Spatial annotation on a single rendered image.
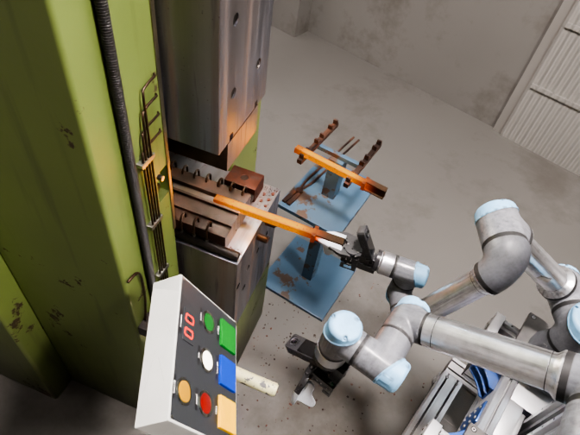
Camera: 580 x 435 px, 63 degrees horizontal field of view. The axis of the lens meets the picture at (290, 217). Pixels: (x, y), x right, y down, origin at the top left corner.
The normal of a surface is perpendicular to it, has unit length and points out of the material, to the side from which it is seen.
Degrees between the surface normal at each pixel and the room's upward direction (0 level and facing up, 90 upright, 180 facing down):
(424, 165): 0
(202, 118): 90
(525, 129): 90
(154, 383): 30
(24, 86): 90
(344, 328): 2
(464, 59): 90
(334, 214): 0
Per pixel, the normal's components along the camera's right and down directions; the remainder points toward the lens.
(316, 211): 0.12, -0.65
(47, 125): -0.35, 0.68
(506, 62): -0.64, 0.53
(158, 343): -0.40, -0.58
